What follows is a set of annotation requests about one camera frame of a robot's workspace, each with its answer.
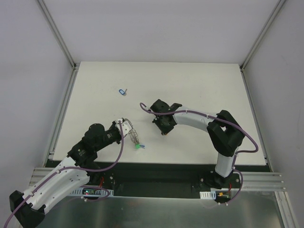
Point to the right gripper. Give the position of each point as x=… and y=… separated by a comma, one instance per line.
x=163, y=121

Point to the metal disc with keyrings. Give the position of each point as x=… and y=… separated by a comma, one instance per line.
x=132, y=133

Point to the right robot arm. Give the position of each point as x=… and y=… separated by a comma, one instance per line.
x=223, y=132

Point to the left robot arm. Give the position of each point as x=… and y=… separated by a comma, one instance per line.
x=76, y=169

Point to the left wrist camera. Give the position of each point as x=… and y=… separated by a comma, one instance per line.
x=123, y=125

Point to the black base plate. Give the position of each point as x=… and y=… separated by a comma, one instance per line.
x=181, y=181

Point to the right white cable duct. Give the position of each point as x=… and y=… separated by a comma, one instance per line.
x=207, y=195

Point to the right aluminium frame rail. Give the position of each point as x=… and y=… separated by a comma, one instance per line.
x=250, y=75

